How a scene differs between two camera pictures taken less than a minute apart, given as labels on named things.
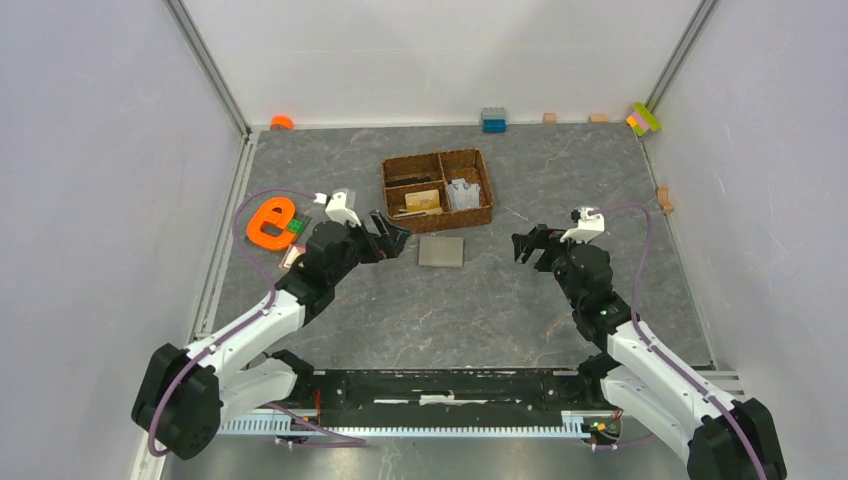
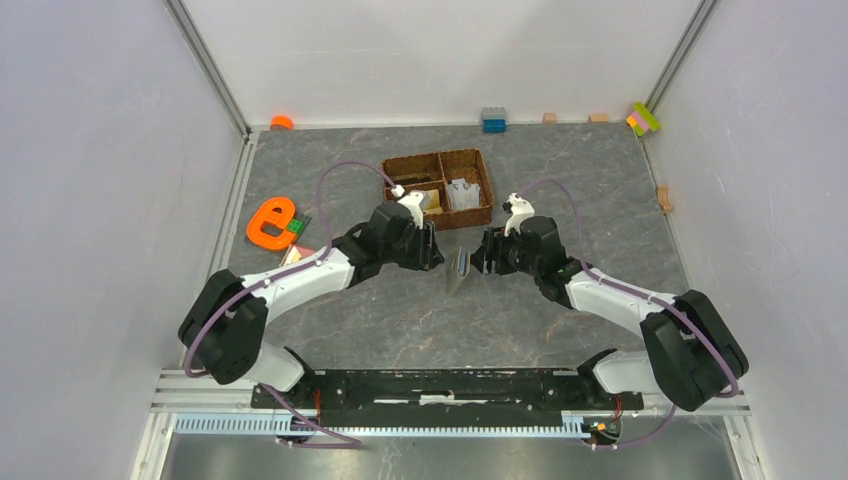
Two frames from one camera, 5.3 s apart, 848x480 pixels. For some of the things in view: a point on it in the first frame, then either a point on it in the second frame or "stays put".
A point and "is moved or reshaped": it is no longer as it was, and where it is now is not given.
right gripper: x=540 y=237 -> x=493 y=248
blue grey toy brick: x=494 y=119 stays put
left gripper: x=387 y=245 -> x=427 y=253
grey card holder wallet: x=441 y=251 is moved or reshaped
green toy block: x=296 y=226 stays put
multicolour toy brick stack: x=642 y=119 stays put
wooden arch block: x=663 y=190 stays put
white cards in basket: x=463 y=195 stays put
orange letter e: x=263 y=213 stays put
